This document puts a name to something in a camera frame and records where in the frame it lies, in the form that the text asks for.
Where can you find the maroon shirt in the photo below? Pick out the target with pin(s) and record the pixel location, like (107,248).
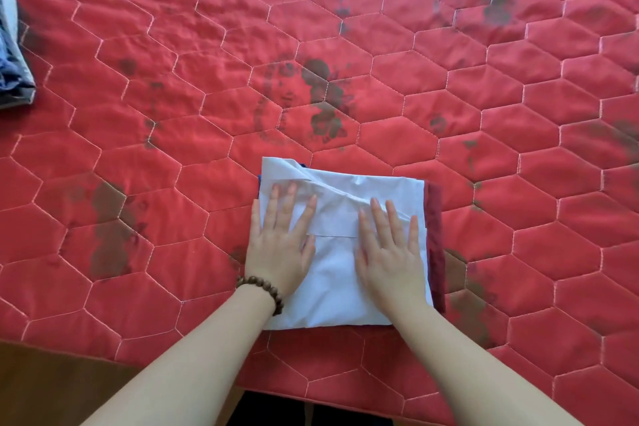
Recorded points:
(435,241)

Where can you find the dark blue shirt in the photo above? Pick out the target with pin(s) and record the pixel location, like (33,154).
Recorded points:
(259,186)

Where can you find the person's left forearm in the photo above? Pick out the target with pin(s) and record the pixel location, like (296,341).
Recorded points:
(184,371)

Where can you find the blue denim jeans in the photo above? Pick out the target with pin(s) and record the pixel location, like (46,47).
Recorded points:
(12,68)

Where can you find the red quilted mattress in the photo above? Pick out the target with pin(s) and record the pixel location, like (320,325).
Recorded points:
(499,141)

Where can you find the person's right hand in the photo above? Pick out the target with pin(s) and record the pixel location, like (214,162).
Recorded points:
(392,266)

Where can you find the light blue shirt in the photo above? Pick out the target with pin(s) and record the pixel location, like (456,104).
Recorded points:
(339,266)

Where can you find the person's right forearm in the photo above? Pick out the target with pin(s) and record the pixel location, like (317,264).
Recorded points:
(479,376)

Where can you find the person's left hand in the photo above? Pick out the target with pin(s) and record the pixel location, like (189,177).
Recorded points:
(279,251)

